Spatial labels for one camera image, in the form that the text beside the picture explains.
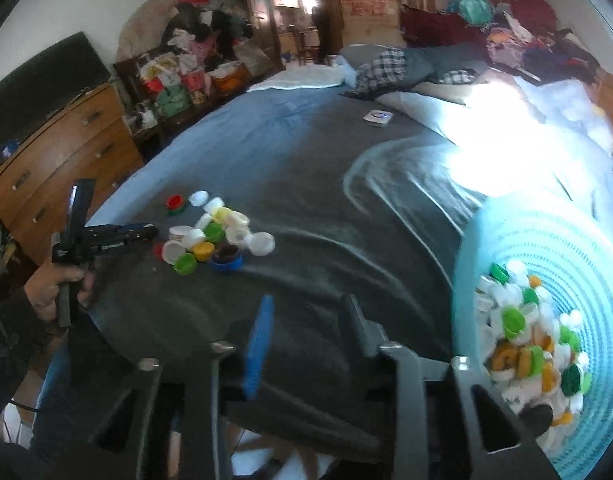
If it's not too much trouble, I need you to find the person left hand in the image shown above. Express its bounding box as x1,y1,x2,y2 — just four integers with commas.
23,260,95,323

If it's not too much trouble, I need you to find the wooden dresser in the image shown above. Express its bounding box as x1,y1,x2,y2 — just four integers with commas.
0,84,143,264

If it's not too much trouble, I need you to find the red bottle cap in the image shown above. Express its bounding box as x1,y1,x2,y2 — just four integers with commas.
165,194,186,214

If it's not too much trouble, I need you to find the light green bottle cap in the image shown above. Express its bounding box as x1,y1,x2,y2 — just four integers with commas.
173,252,198,276

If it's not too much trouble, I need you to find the yellow bottle cap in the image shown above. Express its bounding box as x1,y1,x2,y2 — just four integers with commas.
190,242,215,262

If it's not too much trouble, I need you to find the blue cap with brown cap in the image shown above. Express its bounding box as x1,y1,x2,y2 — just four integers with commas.
209,245,244,273

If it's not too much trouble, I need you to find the white QR cap in pile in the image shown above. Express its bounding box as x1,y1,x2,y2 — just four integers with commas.
225,224,252,250

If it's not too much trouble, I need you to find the black television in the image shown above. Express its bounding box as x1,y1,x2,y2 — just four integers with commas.
0,32,110,162

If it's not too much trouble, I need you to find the grey blue bed blanket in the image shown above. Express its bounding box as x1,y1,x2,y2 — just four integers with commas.
31,81,587,461

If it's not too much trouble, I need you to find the teal plastic basket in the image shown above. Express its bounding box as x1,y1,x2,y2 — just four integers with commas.
451,195,613,479

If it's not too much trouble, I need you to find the pile of bags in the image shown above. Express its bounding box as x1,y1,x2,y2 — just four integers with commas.
114,0,274,132

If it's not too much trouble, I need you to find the person in dark clothes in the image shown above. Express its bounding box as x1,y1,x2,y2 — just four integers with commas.
312,3,331,64

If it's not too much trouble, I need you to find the white small device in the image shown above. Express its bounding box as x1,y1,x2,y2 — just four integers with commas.
363,110,393,128

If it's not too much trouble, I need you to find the white duvet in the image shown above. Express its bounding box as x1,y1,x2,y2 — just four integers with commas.
377,78,613,240

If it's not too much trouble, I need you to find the plaid shirt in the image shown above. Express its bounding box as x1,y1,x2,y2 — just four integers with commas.
343,48,407,100

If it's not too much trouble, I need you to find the cardboard box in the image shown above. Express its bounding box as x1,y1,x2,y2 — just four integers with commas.
340,0,406,47

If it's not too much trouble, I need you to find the pile of clothes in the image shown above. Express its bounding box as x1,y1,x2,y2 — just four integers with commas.
401,0,600,86

